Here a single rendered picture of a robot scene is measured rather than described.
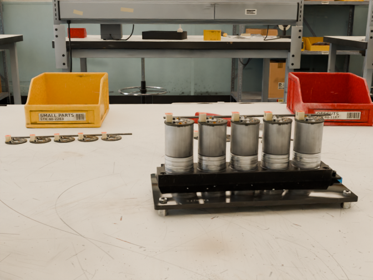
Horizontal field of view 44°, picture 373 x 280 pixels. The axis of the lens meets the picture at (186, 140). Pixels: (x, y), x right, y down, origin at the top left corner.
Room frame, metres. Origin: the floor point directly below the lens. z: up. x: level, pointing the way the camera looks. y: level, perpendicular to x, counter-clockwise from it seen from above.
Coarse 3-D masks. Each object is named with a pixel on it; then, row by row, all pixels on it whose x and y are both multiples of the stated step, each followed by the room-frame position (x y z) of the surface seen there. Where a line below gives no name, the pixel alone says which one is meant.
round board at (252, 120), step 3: (240, 117) 0.39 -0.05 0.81; (246, 117) 0.39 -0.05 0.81; (249, 117) 0.39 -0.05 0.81; (252, 117) 0.39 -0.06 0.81; (231, 120) 0.38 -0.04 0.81; (240, 120) 0.37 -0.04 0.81; (252, 120) 0.38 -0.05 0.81; (255, 120) 0.38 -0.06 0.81; (258, 120) 0.38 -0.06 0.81; (237, 123) 0.37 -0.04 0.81; (240, 123) 0.37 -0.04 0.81; (243, 123) 0.37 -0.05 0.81; (246, 123) 0.37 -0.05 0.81; (249, 123) 0.37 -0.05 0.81; (252, 123) 0.37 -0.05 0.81; (255, 123) 0.37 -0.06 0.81
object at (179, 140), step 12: (180, 120) 0.38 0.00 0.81; (168, 132) 0.37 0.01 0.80; (180, 132) 0.36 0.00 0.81; (192, 132) 0.37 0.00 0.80; (168, 144) 0.37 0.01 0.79; (180, 144) 0.36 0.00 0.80; (192, 144) 0.37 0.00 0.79; (168, 156) 0.37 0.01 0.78; (180, 156) 0.36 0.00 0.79; (192, 156) 0.37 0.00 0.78; (168, 168) 0.37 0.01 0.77; (180, 168) 0.36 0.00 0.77; (192, 168) 0.37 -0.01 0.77
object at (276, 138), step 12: (276, 120) 0.38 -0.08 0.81; (264, 132) 0.38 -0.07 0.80; (276, 132) 0.37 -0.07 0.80; (288, 132) 0.38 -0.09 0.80; (264, 144) 0.38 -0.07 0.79; (276, 144) 0.37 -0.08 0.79; (288, 144) 0.38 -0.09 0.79; (264, 156) 0.38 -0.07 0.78; (276, 156) 0.37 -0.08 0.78; (288, 156) 0.38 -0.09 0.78; (276, 168) 0.37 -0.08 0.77
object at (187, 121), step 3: (174, 117) 0.38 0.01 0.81; (165, 120) 0.38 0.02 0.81; (174, 120) 0.38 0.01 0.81; (183, 120) 0.38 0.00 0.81; (186, 120) 0.38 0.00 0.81; (189, 120) 0.38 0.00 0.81; (192, 120) 0.38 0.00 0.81; (165, 123) 0.37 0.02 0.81; (168, 123) 0.37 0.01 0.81; (171, 123) 0.37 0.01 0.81; (174, 123) 0.37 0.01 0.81; (177, 123) 0.37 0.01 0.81; (183, 123) 0.37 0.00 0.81; (186, 123) 0.37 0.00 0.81; (189, 123) 0.37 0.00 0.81; (192, 123) 0.37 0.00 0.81
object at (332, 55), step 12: (372, 0) 2.69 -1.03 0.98; (372, 12) 2.69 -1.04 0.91; (372, 24) 2.70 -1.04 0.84; (324, 36) 3.36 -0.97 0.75; (336, 36) 3.35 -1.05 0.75; (348, 36) 3.37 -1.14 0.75; (360, 36) 3.38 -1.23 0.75; (336, 48) 3.33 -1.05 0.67; (348, 48) 3.33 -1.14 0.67; (360, 48) 3.34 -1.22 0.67
